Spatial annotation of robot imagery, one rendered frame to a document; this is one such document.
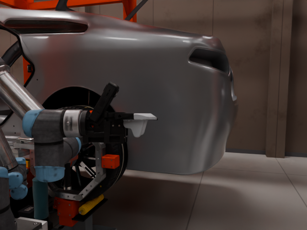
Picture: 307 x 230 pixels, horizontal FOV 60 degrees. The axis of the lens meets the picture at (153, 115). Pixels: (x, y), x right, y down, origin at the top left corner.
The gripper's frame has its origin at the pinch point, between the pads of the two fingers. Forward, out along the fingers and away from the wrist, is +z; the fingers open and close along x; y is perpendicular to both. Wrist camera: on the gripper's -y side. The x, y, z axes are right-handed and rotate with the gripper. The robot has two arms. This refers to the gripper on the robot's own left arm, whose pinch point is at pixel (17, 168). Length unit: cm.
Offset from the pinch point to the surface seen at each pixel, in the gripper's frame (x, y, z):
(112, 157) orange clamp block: 51, -6, -21
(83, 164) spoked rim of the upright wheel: 39.4, 3.7, 4.5
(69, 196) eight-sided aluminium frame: 28.8, 22.8, 0.3
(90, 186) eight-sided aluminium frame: 40.3, 14.5, -10.2
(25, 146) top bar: 4.5, -13.3, -2.4
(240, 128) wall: 390, 32, 204
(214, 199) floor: 201, 83, 58
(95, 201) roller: 47, 31, 2
